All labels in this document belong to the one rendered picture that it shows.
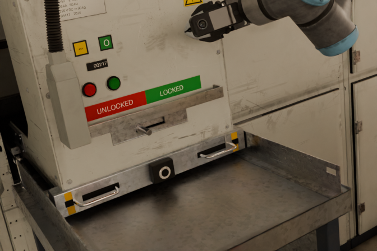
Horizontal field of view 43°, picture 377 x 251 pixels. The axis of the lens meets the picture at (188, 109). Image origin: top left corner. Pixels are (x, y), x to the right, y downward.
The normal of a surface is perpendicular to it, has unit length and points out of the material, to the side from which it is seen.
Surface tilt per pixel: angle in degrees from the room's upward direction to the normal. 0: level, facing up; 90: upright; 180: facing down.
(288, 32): 90
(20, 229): 90
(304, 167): 90
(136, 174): 90
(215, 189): 0
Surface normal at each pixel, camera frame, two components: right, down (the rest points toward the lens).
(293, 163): -0.85, 0.27
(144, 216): -0.14, -0.94
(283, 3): -0.51, 0.65
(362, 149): 0.51, 0.19
